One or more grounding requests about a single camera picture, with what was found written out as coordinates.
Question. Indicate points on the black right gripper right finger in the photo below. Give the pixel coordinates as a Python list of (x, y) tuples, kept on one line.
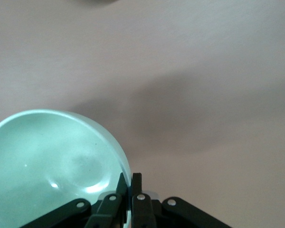
[(142, 213)]

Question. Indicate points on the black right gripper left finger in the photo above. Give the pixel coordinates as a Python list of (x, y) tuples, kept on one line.
[(104, 213)]

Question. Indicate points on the pale green bowl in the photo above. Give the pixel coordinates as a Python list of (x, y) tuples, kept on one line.
[(38, 154)]

